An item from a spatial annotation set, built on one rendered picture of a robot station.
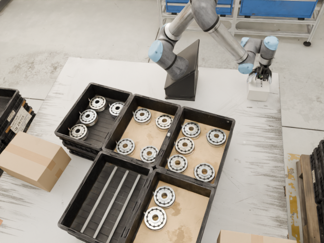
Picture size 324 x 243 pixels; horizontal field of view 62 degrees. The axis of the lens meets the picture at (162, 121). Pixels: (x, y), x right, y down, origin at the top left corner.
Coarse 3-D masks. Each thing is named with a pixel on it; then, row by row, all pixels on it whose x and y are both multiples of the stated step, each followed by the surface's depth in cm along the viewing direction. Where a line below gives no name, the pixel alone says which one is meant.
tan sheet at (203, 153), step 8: (208, 128) 151; (200, 136) 148; (200, 144) 145; (208, 144) 145; (224, 144) 144; (176, 152) 144; (200, 152) 142; (208, 152) 142; (216, 152) 142; (192, 160) 140; (200, 160) 140; (208, 160) 140; (216, 160) 139; (192, 168) 138; (216, 168) 137; (192, 176) 135
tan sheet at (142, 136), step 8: (152, 112) 160; (160, 112) 160; (152, 120) 157; (128, 128) 155; (136, 128) 155; (144, 128) 154; (152, 128) 154; (128, 136) 152; (136, 136) 152; (144, 136) 151; (152, 136) 151; (160, 136) 150; (136, 144) 149; (144, 144) 148; (152, 144) 148; (160, 144) 147; (136, 152) 146
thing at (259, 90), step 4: (252, 80) 171; (256, 80) 171; (260, 80) 171; (248, 84) 174; (252, 84) 169; (256, 84) 169; (260, 84) 169; (264, 84) 168; (268, 84) 168; (248, 88) 171; (252, 88) 167; (256, 88) 167; (260, 88) 167; (264, 88) 167; (268, 88) 166; (248, 92) 169; (252, 92) 168; (256, 92) 167; (260, 92) 166; (264, 92) 166; (268, 92) 165; (248, 96) 172; (252, 96) 171; (256, 96) 170; (260, 96) 170; (264, 96) 169; (260, 100) 172; (264, 100) 172
